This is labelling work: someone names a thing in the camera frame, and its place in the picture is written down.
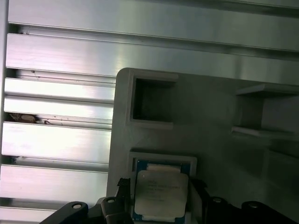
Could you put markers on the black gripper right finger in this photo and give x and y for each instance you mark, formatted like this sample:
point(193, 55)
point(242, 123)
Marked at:
point(222, 213)

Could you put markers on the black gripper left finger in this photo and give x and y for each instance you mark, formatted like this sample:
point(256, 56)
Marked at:
point(109, 212)

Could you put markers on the silver CPU chip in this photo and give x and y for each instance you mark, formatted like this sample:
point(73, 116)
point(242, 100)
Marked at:
point(161, 193)

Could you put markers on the grey plastic parts rack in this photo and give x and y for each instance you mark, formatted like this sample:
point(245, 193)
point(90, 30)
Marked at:
point(205, 116)

